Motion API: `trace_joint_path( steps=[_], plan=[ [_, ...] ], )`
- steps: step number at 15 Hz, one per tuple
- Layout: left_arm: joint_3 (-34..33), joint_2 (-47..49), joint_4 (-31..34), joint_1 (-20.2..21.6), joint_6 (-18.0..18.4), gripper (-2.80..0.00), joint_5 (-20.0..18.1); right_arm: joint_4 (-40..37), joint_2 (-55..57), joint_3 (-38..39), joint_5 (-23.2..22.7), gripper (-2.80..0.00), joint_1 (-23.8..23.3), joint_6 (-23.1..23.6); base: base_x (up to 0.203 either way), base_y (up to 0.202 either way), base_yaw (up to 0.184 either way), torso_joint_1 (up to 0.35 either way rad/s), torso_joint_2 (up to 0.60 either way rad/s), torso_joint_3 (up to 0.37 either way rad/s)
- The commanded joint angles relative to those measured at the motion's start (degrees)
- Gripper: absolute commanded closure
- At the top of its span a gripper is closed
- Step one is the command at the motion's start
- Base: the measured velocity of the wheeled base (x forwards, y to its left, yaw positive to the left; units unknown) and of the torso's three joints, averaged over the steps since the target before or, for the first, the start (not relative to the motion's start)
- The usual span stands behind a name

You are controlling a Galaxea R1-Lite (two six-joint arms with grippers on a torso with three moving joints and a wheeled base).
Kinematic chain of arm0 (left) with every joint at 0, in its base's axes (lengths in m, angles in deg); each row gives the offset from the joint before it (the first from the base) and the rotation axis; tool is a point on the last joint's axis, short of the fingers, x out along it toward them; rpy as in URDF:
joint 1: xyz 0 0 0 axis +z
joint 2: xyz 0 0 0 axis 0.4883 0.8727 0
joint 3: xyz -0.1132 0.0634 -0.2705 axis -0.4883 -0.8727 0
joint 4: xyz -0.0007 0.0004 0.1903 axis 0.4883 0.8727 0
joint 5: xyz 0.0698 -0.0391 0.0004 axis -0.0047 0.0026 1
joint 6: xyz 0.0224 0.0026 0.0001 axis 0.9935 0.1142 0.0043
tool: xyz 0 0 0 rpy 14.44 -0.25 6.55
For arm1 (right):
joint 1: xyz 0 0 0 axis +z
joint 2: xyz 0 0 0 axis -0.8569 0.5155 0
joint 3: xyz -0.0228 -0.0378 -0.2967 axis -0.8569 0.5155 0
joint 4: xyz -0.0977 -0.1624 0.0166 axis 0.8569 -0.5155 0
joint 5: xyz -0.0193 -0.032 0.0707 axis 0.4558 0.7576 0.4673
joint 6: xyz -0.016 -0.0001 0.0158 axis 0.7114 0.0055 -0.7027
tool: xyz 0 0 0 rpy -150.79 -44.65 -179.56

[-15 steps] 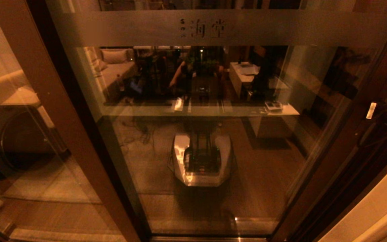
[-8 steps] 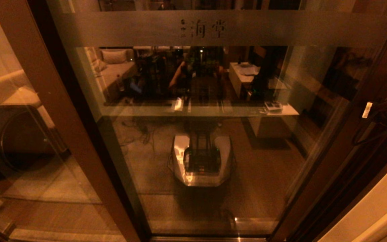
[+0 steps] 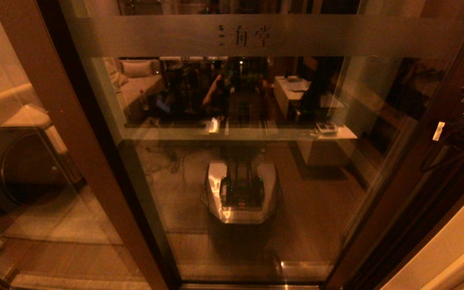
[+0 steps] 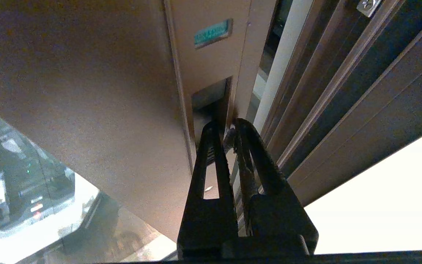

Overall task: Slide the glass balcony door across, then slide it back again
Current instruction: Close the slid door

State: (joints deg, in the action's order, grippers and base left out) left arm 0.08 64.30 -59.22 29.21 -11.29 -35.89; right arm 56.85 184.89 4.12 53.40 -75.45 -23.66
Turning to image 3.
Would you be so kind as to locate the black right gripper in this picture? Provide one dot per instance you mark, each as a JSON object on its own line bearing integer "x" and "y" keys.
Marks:
{"x": 443, "y": 133}

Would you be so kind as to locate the brown framed sliding glass door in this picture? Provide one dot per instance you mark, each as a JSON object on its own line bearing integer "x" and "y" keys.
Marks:
{"x": 256, "y": 36}

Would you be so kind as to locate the dark brown door jamb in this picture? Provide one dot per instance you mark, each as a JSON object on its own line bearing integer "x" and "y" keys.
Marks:
{"x": 409, "y": 253}

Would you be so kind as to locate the metal door floor track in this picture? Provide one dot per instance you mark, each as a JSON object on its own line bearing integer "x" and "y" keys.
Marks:
{"x": 236, "y": 286}

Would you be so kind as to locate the fixed brown door frame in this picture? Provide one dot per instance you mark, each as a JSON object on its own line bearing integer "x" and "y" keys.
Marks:
{"x": 73, "y": 121}

